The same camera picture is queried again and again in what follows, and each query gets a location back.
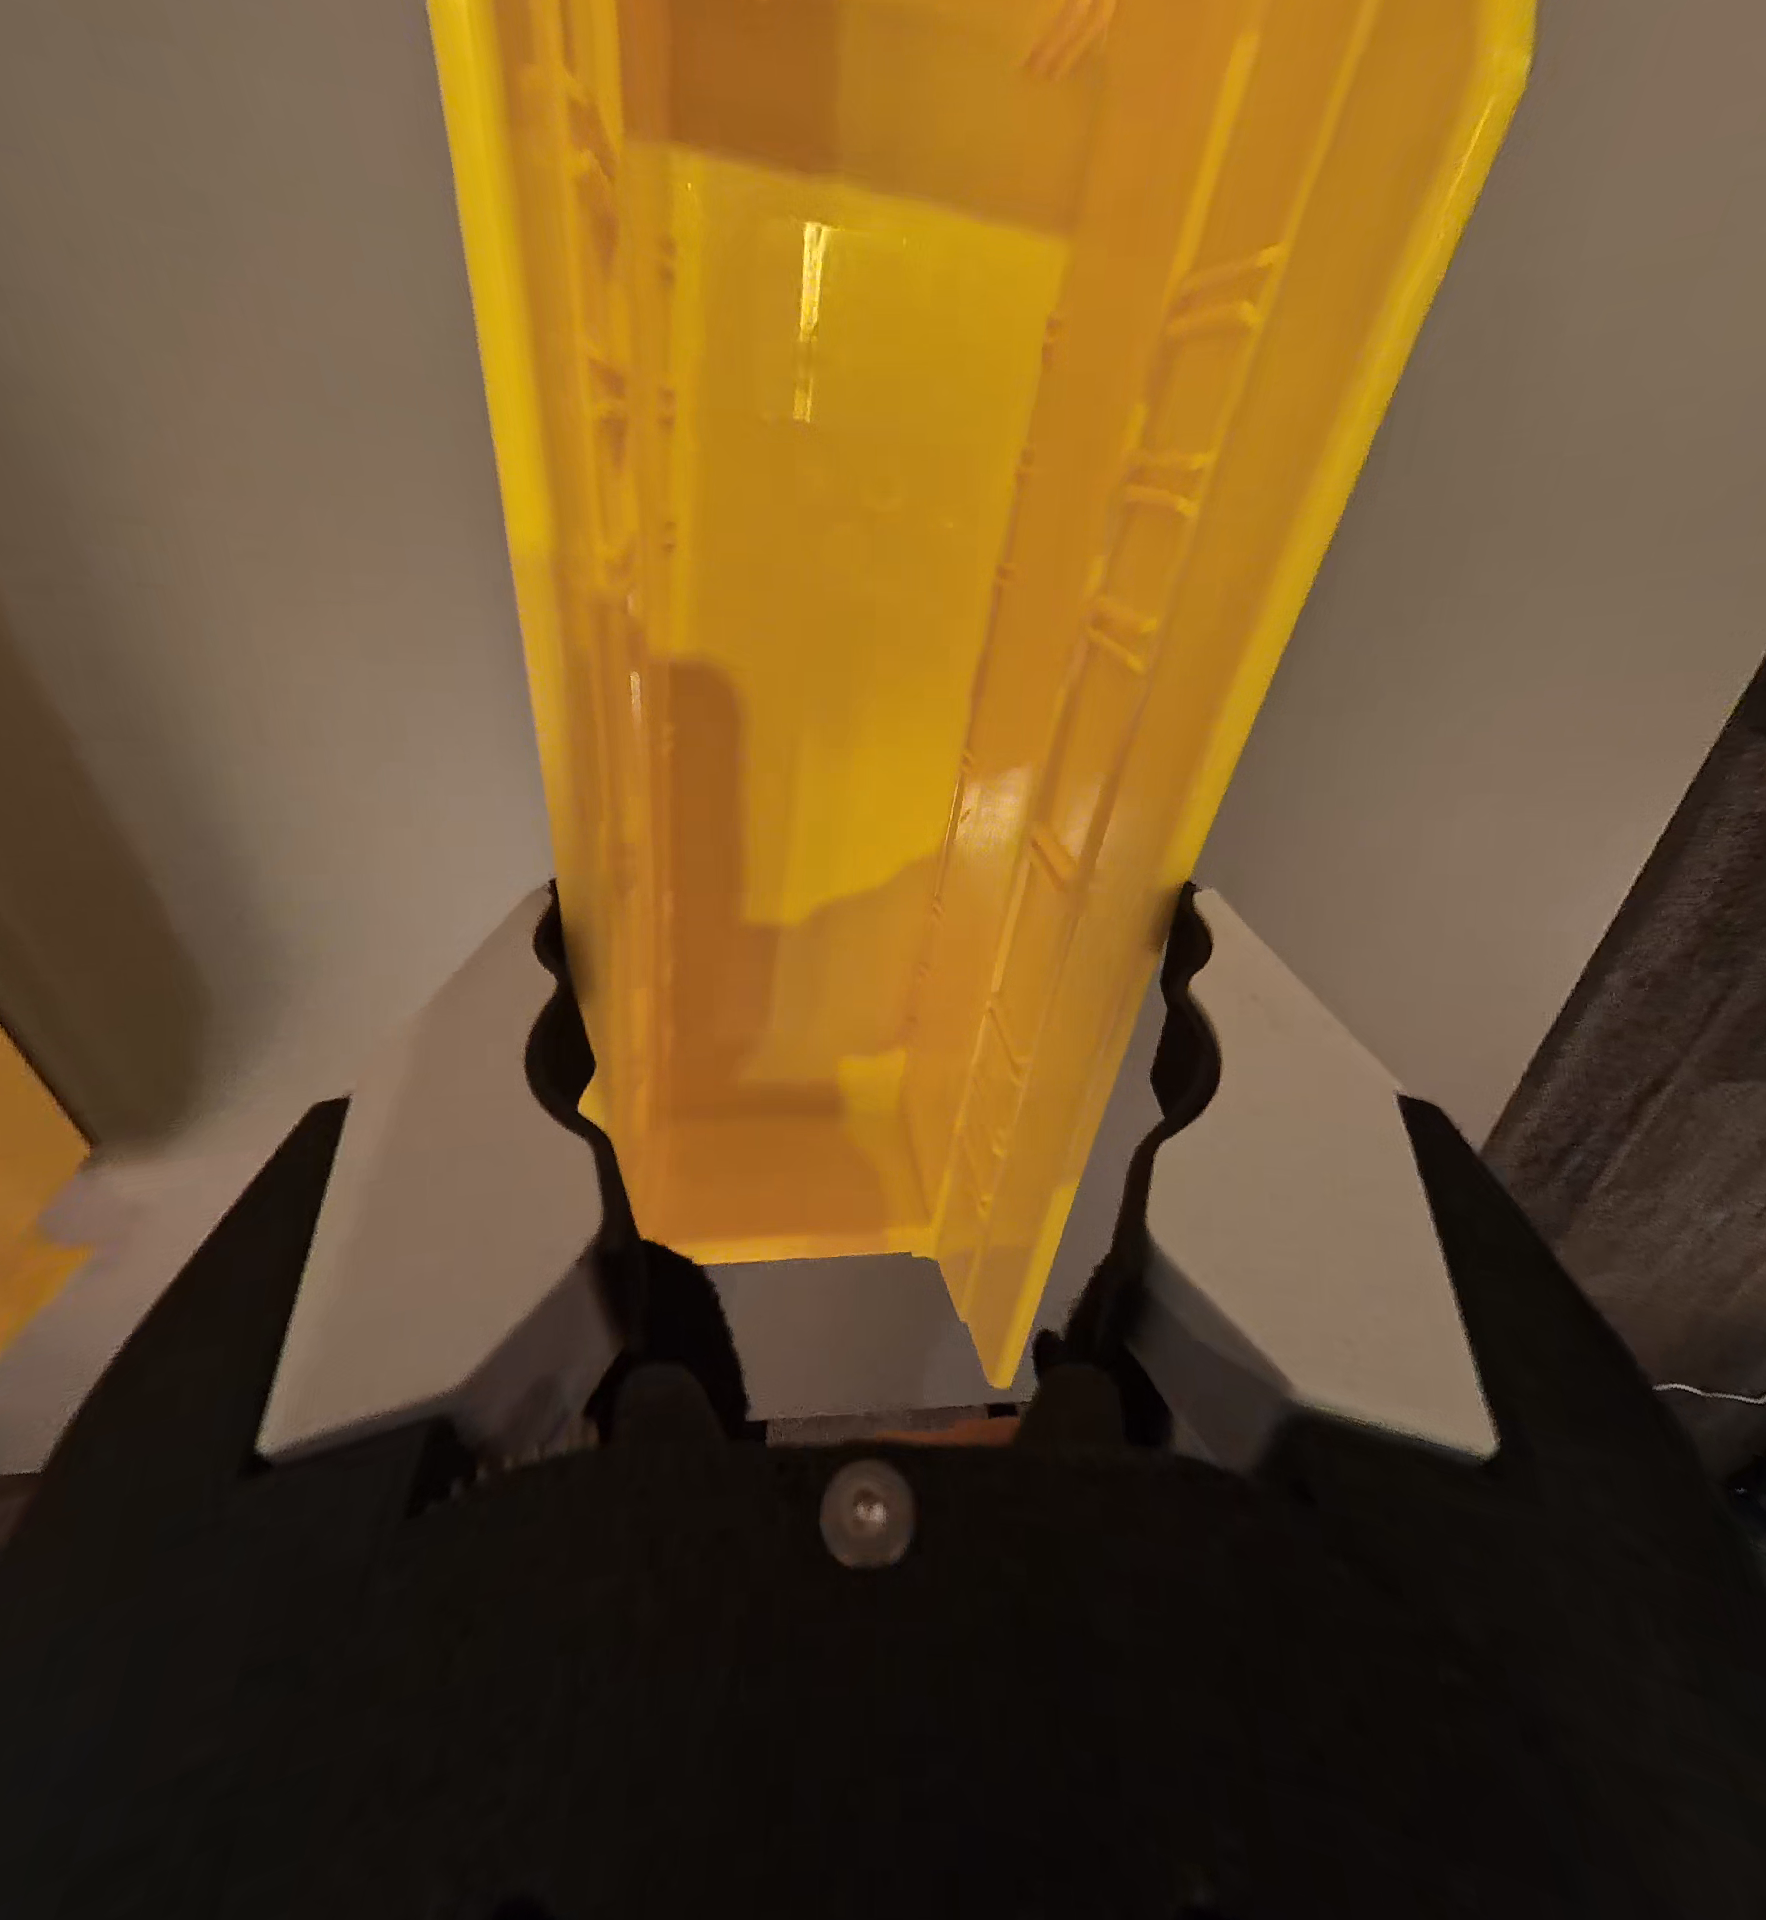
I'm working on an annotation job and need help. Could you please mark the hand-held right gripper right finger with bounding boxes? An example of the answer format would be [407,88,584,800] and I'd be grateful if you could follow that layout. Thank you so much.
[1079,882,1499,1456]

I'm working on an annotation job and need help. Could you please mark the grey desk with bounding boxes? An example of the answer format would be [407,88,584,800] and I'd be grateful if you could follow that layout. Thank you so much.
[0,0,1766,1484]

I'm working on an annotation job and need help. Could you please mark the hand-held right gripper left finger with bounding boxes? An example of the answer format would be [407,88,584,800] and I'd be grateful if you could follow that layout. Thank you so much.
[259,882,642,1456]

